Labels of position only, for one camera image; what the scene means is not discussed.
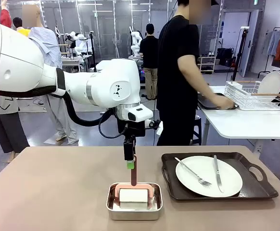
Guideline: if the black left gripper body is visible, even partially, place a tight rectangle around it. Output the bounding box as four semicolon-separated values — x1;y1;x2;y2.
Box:
117;120;147;145

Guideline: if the pink handled lint roller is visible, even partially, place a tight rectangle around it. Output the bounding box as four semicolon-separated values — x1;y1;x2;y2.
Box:
113;155;154;209

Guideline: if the dark brown serving tray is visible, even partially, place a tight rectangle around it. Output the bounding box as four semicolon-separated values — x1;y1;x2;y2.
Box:
161;151;280;202
197;92;240;111

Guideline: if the person's right forearm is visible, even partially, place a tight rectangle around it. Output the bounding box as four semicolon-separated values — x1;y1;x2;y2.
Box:
178;56;225;106

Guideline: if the person's right hand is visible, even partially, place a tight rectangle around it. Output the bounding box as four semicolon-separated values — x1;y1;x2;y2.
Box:
214;95;236;110

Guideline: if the rectangular stainless steel tray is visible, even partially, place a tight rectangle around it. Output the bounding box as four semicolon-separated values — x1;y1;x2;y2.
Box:
106;182;164;221

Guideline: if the silver fork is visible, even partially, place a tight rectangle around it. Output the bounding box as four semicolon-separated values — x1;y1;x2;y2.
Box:
174;157;212;187

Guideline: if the person in black t-shirt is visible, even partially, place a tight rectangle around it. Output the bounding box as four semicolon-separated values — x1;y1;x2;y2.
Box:
155;0;219;147

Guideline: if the standing person in black shirt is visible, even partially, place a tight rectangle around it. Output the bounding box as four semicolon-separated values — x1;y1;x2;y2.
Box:
139;23;159;101

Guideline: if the thin black background tripod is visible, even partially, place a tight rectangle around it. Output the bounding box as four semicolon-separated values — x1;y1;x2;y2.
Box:
89;31;98;73

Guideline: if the white background desk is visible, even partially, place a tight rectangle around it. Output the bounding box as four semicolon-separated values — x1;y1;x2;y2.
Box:
62;56;88;73

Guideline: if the silver table knife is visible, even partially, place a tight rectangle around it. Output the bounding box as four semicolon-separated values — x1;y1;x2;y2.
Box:
213;154;225;193

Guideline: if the white shoe rack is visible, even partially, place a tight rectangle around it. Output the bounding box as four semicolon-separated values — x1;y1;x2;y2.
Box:
197;55;216;75

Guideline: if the mannequin in striped shirt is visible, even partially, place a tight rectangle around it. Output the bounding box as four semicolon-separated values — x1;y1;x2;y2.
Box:
28;4;79;145

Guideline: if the white side table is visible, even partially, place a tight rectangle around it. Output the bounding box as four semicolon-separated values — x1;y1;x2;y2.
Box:
197;85;280;159

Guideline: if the black bags pile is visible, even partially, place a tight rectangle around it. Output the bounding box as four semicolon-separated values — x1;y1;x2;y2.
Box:
216;47;237;67

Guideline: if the mannequin in red jacket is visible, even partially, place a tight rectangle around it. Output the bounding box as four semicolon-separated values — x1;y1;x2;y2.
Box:
0;0;30;164

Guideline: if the person in yellow hoodie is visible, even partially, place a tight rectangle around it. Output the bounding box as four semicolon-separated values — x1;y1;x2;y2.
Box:
13;17;31;37

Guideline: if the hanging grey garment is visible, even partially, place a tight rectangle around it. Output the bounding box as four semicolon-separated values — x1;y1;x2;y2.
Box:
266;30;280;56

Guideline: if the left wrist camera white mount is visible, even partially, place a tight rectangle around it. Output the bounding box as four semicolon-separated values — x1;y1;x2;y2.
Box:
144;119;164;136

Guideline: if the white wire dish rack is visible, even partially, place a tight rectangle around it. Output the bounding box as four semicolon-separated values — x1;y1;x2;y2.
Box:
224;80;280;111

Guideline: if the black tripod with camera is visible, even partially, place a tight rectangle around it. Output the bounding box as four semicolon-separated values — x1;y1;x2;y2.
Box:
231;26;250;81

